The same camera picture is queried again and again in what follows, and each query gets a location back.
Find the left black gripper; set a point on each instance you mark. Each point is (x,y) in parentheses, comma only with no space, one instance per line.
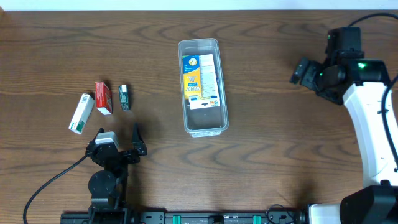
(123,155)

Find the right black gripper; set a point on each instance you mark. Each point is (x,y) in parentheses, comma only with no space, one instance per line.
(311,75)

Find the red box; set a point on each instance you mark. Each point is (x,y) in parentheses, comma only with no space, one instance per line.
(103,98)

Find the white green box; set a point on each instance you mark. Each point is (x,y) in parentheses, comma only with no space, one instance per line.
(81,114)

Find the clear plastic container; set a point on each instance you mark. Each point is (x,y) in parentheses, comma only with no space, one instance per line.
(205,111)

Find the blue white box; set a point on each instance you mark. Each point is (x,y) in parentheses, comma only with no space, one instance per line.
(210,96)

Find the yellow blue box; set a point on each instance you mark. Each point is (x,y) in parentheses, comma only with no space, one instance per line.
(191,76)

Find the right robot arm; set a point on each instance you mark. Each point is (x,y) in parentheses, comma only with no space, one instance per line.
(364,88)

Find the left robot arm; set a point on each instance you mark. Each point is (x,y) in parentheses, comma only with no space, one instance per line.
(108,187)

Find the dark green box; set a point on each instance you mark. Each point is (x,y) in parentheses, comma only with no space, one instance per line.
(124,98)

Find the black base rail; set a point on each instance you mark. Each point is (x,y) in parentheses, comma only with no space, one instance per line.
(186,218)

